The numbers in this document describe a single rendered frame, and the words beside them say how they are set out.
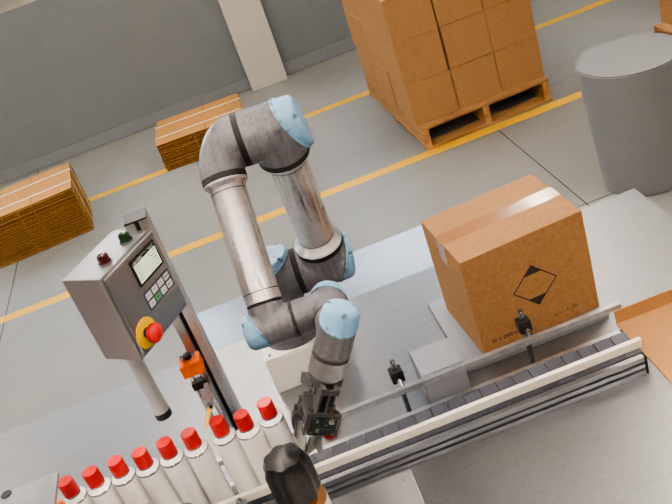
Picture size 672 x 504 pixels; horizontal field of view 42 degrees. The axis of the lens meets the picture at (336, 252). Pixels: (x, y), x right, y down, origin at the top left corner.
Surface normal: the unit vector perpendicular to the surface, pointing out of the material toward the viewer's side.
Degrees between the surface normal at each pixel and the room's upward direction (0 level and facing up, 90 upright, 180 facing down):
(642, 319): 0
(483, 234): 0
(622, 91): 94
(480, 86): 90
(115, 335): 90
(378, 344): 0
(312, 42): 90
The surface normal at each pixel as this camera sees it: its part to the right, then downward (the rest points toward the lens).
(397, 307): -0.30, -0.82
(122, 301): 0.88, -0.04
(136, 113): 0.21, 0.44
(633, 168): -0.40, 0.62
